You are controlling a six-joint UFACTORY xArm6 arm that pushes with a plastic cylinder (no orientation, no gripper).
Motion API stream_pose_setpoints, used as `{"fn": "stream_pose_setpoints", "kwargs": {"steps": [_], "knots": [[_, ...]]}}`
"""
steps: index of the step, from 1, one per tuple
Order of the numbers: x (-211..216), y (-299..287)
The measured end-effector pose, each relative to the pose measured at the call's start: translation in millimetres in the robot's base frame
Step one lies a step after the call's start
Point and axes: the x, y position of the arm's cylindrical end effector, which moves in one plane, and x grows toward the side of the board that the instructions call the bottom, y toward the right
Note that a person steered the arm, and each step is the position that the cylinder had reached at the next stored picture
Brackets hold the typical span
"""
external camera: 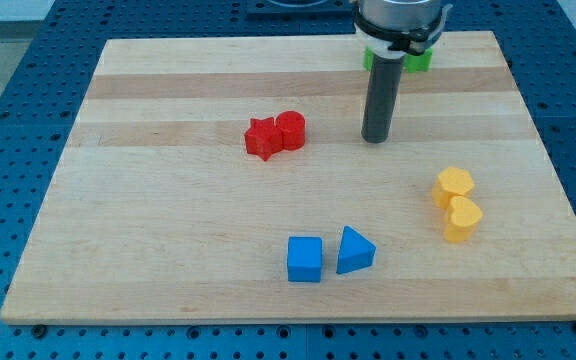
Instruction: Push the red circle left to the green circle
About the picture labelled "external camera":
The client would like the blue triangle block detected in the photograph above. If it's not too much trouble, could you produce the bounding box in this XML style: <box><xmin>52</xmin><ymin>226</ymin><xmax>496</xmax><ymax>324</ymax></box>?
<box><xmin>336</xmin><ymin>226</ymin><xmax>376</xmax><ymax>274</ymax></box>

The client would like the green cylinder block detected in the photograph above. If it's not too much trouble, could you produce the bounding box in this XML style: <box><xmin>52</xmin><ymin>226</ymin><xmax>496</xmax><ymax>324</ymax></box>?
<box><xmin>404</xmin><ymin>48</ymin><xmax>433</xmax><ymax>73</ymax></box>

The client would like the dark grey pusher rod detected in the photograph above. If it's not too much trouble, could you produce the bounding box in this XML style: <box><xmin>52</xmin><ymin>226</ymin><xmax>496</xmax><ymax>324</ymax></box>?
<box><xmin>361</xmin><ymin>54</ymin><xmax>404</xmax><ymax>144</ymax></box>

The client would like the red star block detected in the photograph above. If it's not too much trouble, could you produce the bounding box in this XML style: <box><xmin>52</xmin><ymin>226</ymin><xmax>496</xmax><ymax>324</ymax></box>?
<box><xmin>244</xmin><ymin>117</ymin><xmax>283</xmax><ymax>161</ymax></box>

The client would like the yellow heart block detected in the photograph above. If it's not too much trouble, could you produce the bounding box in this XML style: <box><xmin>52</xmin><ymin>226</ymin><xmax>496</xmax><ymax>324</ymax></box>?
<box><xmin>443</xmin><ymin>196</ymin><xmax>483</xmax><ymax>243</ymax></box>

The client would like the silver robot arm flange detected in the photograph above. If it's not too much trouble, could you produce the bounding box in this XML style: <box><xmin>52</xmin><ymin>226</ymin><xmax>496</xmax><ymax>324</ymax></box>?
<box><xmin>353</xmin><ymin>0</ymin><xmax>453</xmax><ymax>59</ymax></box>

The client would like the yellow hexagon block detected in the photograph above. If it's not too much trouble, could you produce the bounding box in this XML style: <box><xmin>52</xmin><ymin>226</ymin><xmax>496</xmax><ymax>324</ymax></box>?
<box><xmin>431</xmin><ymin>166</ymin><xmax>475</xmax><ymax>209</ymax></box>

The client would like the green block behind rod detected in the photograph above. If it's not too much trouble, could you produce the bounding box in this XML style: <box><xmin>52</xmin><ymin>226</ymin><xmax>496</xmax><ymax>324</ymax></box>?
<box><xmin>363</xmin><ymin>47</ymin><xmax>374</xmax><ymax>71</ymax></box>

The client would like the black cable on flange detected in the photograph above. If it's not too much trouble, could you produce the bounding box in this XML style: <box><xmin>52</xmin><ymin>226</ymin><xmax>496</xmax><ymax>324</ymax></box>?
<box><xmin>351</xmin><ymin>3</ymin><xmax>454</xmax><ymax>56</ymax></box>

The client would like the blue cube block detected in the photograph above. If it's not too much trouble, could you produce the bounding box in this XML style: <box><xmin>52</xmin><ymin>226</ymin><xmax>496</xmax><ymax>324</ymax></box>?
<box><xmin>287</xmin><ymin>236</ymin><xmax>323</xmax><ymax>283</ymax></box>

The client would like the red cylinder block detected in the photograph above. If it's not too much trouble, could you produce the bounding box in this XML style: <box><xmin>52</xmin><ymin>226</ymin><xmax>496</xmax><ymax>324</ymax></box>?
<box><xmin>276</xmin><ymin>111</ymin><xmax>306</xmax><ymax>150</ymax></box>

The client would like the wooden board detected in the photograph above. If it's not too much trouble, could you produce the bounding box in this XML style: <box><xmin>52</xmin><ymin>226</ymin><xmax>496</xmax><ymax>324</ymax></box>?
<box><xmin>0</xmin><ymin>31</ymin><xmax>576</xmax><ymax>325</ymax></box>

